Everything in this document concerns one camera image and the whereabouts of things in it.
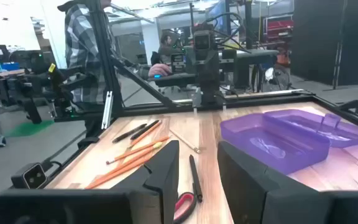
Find purple translucent pencil box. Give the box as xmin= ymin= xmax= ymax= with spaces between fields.
xmin=219 ymin=108 xmax=358 ymax=175

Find table-level camera box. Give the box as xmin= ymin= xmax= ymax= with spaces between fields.
xmin=11 ymin=162 xmax=48 ymax=190

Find red and black scissors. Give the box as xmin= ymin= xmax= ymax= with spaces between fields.
xmin=173 ymin=191 xmax=198 ymax=224

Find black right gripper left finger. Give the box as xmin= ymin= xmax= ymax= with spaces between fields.
xmin=112 ymin=139 xmax=180 ymax=224

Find red tool cabinet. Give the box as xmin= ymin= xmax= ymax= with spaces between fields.
xmin=262 ymin=14 xmax=295 ymax=41

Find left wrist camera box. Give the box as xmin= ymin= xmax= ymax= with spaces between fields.
xmin=193 ymin=30 xmax=213 ymax=52

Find natural wood pencil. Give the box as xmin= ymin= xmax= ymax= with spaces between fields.
xmin=168 ymin=128 xmax=202 ymax=154

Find blue storage bin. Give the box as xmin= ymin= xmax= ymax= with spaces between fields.
xmin=1 ymin=62 xmax=21 ymax=72

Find black aluminium table frame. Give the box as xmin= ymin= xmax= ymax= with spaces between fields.
xmin=9 ymin=0 xmax=358 ymax=190

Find black frame clamp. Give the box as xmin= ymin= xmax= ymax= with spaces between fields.
xmin=77 ymin=136 xmax=101 ymax=150

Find silver metal bracket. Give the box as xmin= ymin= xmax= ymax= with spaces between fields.
xmin=101 ymin=90 xmax=114 ymax=130

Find grey desk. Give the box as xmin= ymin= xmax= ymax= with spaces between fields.
xmin=147 ymin=49 xmax=280 ymax=90

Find black partition screen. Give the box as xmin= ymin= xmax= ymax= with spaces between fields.
xmin=290 ymin=0 xmax=358 ymax=87

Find person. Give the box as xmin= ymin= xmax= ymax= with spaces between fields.
xmin=57 ymin=0 xmax=173 ymax=105
xmin=157 ymin=33 xmax=181 ymax=65

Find black pen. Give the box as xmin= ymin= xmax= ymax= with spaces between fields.
xmin=188 ymin=154 xmax=204 ymax=203
xmin=112 ymin=123 xmax=148 ymax=144
xmin=130 ymin=119 xmax=160 ymax=141

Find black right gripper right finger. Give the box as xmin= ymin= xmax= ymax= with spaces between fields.
xmin=218 ymin=141 xmax=323 ymax=224

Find orange pencil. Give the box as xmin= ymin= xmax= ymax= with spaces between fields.
xmin=105 ymin=135 xmax=171 ymax=166
xmin=98 ymin=141 xmax=163 ymax=184
xmin=128 ymin=120 xmax=163 ymax=149
xmin=85 ymin=154 xmax=155 ymax=190

